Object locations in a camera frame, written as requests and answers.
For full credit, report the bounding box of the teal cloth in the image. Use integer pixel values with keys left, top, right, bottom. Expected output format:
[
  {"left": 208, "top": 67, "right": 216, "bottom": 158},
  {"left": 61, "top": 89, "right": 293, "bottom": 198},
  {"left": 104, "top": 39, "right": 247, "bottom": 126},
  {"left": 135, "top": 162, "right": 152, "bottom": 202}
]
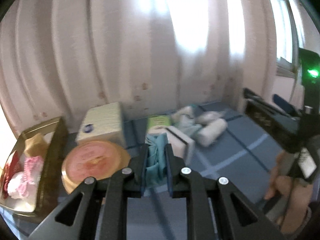
[{"left": 145, "top": 133, "right": 168, "bottom": 187}]

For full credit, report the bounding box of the white sponge block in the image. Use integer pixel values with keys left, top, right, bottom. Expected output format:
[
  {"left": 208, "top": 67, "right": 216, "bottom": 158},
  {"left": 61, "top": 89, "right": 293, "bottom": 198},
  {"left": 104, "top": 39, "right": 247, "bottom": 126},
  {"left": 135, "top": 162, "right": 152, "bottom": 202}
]
[{"left": 165, "top": 126, "right": 195, "bottom": 165}]

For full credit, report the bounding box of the person's right hand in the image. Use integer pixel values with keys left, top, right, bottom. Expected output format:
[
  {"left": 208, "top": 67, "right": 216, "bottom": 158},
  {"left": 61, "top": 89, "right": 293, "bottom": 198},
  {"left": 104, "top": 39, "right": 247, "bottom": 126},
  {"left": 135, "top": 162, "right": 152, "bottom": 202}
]
[{"left": 265, "top": 151, "right": 313, "bottom": 235}]

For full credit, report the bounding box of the round gold pink tin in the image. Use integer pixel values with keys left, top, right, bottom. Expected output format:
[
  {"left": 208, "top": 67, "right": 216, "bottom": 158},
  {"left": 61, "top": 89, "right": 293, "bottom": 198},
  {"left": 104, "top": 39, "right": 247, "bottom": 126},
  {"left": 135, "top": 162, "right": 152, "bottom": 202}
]
[{"left": 61, "top": 141, "right": 131, "bottom": 194}]

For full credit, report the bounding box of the blue checked table mat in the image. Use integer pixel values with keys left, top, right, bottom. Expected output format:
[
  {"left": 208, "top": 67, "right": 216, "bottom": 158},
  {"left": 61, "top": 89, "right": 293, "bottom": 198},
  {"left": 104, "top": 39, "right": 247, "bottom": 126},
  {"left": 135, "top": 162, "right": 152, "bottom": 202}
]
[{"left": 0, "top": 101, "right": 293, "bottom": 240}]

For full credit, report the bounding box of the gold metal tin box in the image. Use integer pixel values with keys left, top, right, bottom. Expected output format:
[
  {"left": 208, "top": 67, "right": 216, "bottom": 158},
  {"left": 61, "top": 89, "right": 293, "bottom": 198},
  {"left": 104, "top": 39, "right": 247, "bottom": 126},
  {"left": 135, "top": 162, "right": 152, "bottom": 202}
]
[{"left": 1, "top": 117, "right": 68, "bottom": 222}]

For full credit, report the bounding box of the pale yellow tissue pack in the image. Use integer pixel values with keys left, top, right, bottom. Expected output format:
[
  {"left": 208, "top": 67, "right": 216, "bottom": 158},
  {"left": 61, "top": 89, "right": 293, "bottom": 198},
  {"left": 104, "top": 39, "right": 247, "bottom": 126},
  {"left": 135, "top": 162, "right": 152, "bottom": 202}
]
[{"left": 76, "top": 102, "right": 126, "bottom": 148}]

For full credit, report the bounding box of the white rolled towel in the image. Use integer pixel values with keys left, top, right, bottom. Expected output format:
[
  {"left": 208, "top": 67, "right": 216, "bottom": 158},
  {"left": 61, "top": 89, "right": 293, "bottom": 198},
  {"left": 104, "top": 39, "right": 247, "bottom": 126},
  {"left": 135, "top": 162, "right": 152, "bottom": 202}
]
[{"left": 195, "top": 118, "right": 228, "bottom": 147}]

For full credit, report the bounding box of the green white small box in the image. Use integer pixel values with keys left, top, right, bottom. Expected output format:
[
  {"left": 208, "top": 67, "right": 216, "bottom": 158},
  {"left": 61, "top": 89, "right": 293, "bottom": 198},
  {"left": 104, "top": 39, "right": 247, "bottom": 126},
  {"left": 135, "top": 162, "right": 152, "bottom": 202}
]
[{"left": 146, "top": 115, "right": 171, "bottom": 134}]

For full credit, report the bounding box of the pink white knitted cloth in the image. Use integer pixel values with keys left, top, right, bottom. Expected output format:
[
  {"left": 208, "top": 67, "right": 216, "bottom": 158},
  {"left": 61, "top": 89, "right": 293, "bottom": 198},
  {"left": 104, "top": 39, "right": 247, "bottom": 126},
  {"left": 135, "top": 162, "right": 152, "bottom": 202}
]
[{"left": 8, "top": 156, "right": 44, "bottom": 200}]

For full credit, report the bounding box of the red orange patterned packet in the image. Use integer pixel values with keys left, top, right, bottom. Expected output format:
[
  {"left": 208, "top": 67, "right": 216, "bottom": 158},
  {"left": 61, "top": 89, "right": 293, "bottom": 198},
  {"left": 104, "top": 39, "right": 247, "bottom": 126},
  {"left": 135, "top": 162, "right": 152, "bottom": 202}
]
[{"left": 1, "top": 151, "right": 22, "bottom": 199}]

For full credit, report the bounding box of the white green wipes pack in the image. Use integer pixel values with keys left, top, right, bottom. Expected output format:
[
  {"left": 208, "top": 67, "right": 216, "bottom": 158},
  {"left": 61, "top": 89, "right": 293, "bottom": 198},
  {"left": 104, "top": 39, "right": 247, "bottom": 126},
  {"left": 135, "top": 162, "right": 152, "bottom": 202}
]
[{"left": 171, "top": 106, "right": 226, "bottom": 138}]

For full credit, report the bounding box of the pink floral curtain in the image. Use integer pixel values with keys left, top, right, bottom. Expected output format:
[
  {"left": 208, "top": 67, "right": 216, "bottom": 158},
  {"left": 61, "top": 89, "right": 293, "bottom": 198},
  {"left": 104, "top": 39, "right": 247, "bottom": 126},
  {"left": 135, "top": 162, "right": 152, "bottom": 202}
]
[{"left": 1, "top": 0, "right": 276, "bottom": 135}]

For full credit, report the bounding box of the window frame with glass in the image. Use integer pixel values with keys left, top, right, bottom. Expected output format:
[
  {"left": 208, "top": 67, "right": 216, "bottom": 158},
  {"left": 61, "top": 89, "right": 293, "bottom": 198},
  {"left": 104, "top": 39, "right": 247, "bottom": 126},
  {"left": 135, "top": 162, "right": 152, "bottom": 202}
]
[{"left": 270, "top": 0, "right": 319, "bottom": 78}]

